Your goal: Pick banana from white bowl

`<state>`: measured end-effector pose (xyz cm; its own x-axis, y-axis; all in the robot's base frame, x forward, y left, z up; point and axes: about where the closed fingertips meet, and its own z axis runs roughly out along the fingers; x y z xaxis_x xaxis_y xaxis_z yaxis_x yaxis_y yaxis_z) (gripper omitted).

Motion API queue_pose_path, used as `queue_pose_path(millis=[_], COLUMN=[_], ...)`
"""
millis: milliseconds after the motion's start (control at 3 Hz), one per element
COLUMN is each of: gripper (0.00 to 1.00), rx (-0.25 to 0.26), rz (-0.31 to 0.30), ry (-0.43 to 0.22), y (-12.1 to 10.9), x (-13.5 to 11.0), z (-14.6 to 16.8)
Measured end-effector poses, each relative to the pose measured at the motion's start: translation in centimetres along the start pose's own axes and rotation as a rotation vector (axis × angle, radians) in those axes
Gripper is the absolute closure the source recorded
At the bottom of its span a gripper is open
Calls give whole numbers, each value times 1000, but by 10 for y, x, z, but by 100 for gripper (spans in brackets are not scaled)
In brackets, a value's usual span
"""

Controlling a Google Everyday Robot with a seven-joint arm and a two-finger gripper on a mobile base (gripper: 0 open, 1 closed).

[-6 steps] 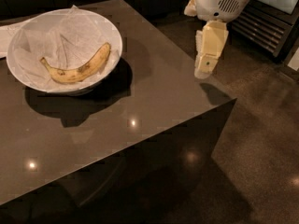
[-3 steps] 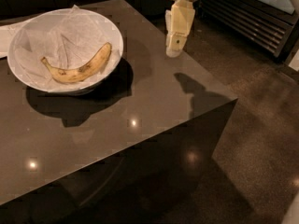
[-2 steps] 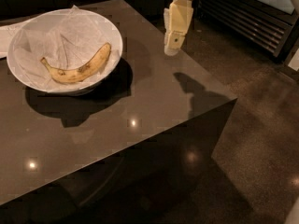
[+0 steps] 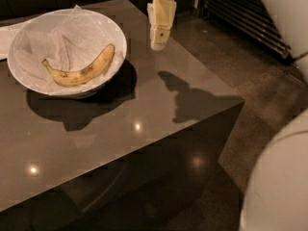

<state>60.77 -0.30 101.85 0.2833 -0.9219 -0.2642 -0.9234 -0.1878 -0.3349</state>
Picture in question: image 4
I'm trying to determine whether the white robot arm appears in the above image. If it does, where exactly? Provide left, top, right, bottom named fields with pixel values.
left=147, top=0, right=308, bottom=231

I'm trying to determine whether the white paper sheet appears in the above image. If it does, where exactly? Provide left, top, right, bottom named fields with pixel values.
left=0, top=20, right=32, bottom=61

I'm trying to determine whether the yellow spotted banana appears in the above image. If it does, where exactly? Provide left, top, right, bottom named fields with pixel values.
left=42, top=43, right=115, bottom=86

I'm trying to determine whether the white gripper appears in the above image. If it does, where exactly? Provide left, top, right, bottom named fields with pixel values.
left=147, top=0, right=176, bottom=51

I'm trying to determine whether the white round bowl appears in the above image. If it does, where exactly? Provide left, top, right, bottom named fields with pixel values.
left=7, top=9, right=128, bottom=100

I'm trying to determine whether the white paper liner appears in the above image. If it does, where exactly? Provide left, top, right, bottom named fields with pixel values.
left=13, top=5, right=125, bottom=96

